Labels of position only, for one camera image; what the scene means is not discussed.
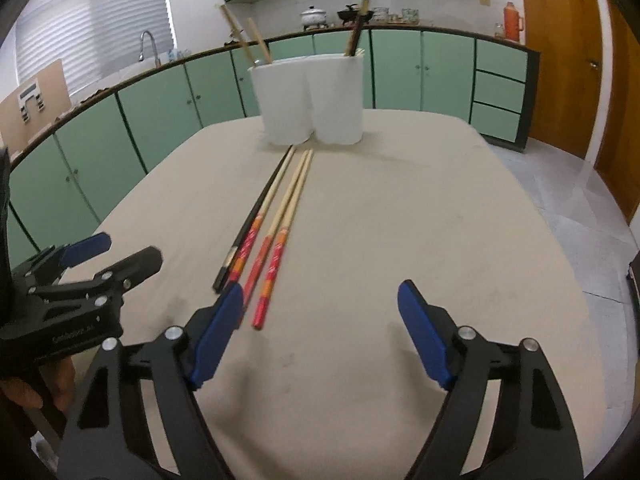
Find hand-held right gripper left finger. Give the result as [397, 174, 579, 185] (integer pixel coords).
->
[59, 282, 244, 480]

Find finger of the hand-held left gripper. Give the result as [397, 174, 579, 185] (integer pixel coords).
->
[27, 246, 164, 311]
[10, 232, 112, 286]

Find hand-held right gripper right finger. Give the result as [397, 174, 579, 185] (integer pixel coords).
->
[397, 280, 586, 480]

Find red-handled bamboo chopstick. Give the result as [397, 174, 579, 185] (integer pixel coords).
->
[251, 148, 315, 332]
[240, 150, 308, 325]
[226, 146, 299, 286]

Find black chopstick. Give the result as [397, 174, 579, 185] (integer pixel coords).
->
[212, 145, 297, 293]
[344, 0, 376, 57]

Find white double utensil holder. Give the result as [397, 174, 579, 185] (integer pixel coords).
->
[248, 48, 364, 146]

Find plain wooden chopstick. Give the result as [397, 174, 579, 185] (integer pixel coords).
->
[245, 17, 273, 65]
[216, 3, 253, 63]

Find person's left hand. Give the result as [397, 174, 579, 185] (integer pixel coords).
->
[0, 357, 76, 411]

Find white device on board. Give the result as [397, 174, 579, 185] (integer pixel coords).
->
[18, 83, 46, 123]

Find metal kitchen faucet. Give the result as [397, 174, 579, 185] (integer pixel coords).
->
[138, 31, 162, 68]

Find black case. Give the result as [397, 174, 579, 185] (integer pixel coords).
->
[625, 250, 640, 311]

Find white window blind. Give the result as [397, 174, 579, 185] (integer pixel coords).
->
[15, 0, 176, 96]

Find green base cabinets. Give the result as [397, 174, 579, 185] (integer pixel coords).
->
[0, 27, 541, 261]

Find white cooking pot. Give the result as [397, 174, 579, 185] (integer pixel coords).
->
[300, 5, 329, 30]

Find dark wooden countertop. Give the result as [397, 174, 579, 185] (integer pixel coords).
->
[10, 25, 541, 166]

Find black wok with lid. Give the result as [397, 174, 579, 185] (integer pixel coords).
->
[336, 4, 375, 25]

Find orange thermos flask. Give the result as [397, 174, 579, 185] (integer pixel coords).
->
[502, 1, 526, 43]

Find cardboard box with handle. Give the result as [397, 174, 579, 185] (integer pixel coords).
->
[0, 58, 71, 153]

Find wooden door with handle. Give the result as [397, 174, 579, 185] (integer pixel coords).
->
[515, 0, 608, 158]

